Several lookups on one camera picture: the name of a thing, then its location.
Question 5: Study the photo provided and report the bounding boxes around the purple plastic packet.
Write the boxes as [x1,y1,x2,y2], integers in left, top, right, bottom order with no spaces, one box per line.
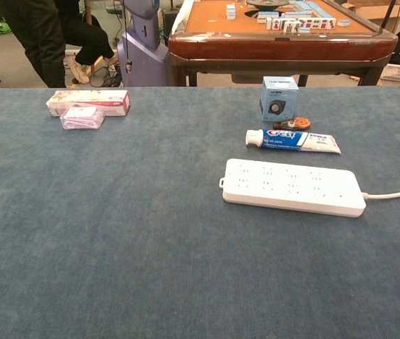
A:
[59,107,107,131]

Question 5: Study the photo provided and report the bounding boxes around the Crest toothpaste tube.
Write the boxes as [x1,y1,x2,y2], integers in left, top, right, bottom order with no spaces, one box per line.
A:
[245,129,342,155]

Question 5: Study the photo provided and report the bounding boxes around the orange correction tape dispenser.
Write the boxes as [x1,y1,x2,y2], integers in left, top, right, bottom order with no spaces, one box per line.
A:
[272,117,311,131]

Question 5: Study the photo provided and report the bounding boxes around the long row of blue tiles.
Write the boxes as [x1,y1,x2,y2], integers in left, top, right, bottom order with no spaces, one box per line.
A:
[291,0,334,20]

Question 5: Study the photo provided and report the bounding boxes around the blue table cloth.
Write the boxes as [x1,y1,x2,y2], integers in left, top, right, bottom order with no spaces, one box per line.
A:
[0,85,400,339]

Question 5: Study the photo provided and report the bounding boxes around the row of standing mahjong tiles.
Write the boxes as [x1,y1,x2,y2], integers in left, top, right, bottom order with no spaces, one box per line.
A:
[266,16,337,35]

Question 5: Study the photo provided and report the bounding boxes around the brown mahjong table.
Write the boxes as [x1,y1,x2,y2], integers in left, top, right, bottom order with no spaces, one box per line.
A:
[167,0,399,88]

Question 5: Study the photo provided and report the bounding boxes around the person in black clothes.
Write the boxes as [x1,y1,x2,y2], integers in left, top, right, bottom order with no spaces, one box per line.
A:
[0,0,116,89]

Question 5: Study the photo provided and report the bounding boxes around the purple robot base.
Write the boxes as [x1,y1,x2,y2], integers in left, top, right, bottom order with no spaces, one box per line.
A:
[116,0,172,88]

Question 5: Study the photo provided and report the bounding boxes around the light blue speaker box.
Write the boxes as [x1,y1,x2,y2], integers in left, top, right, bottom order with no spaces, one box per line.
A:
[259,76,300,122]

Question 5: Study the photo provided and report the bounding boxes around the white power strip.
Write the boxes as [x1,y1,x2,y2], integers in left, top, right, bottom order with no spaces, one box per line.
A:
[219,157,368,219]

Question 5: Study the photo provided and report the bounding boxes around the long pink white carton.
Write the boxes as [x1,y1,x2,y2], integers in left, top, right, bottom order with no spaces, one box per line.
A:
[45,89,131,117]

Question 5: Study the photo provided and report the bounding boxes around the white cable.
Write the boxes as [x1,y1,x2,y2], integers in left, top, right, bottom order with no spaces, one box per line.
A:
[361,187,400,200]

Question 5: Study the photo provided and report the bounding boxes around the hanging black cable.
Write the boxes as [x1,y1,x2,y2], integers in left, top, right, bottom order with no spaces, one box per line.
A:
[121,0,133,74]

